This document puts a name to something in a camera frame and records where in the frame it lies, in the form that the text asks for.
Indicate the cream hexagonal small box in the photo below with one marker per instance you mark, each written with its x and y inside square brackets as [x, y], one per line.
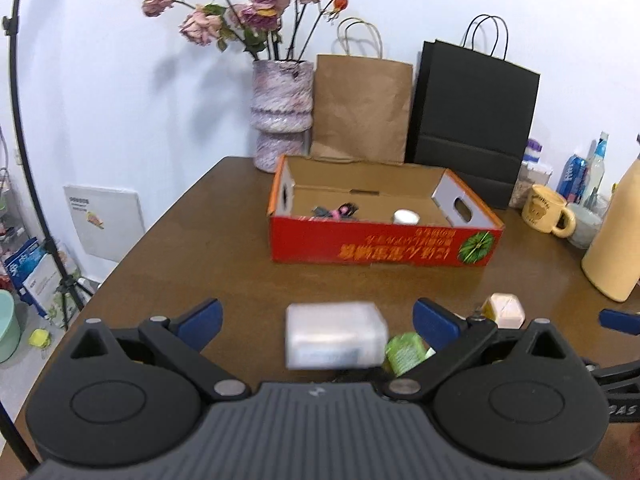
[506, 310]

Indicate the jar with purple lid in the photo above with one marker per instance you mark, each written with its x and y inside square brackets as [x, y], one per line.
[532, 175]

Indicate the white flat board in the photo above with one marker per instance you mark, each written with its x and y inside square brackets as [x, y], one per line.
[102, 220]

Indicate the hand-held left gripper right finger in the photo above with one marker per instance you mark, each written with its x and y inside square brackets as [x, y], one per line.
[434, 322]

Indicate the cream plastic bottle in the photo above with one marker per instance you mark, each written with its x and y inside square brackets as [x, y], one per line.
[617, 240]

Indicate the blue drink can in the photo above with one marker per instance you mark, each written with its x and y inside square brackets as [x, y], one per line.
[572, 177]

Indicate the green snack packet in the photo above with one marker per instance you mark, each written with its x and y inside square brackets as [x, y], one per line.
[404, 352]

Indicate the black light stand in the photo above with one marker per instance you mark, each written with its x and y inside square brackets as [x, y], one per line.
[64, 287]

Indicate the black paper bag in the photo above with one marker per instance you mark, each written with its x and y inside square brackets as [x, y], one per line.
[475, 115]

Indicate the metal storage rack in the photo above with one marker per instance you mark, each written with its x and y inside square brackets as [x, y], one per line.
[6, 210]

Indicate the brown paper bag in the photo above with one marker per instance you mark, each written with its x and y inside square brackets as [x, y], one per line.
[362, 110]

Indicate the small white round container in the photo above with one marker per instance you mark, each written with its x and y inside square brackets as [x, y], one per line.
[405, 217]

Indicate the clear bottle with blue label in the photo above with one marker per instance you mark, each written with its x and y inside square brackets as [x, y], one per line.
[597, 165]

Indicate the black and pink hair clip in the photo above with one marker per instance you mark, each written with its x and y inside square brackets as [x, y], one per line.
[340, 211]

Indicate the mottled purple ceramic vase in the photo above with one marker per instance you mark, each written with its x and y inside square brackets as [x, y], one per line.
[282, 105]

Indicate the translucent white plastic box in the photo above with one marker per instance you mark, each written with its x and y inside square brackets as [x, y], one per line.
[332, 335]

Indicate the blue and white packet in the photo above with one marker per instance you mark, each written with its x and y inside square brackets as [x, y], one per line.
[22, 265]

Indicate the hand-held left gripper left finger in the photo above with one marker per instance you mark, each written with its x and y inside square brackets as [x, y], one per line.
[201, 318]

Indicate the small yellow object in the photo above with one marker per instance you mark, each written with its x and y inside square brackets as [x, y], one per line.
[40, 338]

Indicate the red cardboard box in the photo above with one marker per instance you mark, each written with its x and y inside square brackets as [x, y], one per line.
[380, 247]

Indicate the white and green packet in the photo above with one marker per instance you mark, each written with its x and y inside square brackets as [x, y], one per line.
[42, 285]

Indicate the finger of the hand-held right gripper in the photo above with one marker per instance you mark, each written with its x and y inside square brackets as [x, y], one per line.
[619, 319]
[617, 372]

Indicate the pale green bucket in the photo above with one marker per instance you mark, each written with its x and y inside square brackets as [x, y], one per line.
[7, 327]

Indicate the yellow ceramic mug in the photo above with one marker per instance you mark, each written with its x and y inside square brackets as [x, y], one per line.
[542, 210]

